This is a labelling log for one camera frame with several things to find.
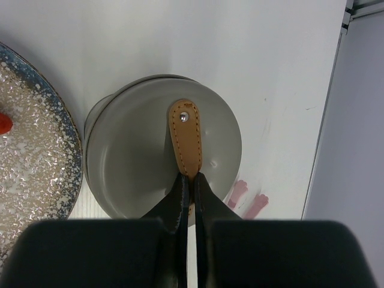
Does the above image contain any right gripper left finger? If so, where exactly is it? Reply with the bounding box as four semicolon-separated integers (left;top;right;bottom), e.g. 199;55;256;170
143;174;190;287

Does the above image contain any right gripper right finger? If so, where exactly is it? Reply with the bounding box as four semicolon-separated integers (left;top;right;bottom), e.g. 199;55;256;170
193;172;241;287

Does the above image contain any grey round lid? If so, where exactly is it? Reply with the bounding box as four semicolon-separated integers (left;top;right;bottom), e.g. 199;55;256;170
87;79;242;218

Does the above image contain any grey cylindrical container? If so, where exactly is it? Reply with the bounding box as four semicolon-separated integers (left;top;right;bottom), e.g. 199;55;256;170
82;74;197;190

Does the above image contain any plate with rice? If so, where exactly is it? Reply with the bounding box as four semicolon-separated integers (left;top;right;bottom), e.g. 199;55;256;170
1;45;83;262

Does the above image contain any red sausage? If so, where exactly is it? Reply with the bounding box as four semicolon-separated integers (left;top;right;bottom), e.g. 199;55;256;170
0;113;13;135

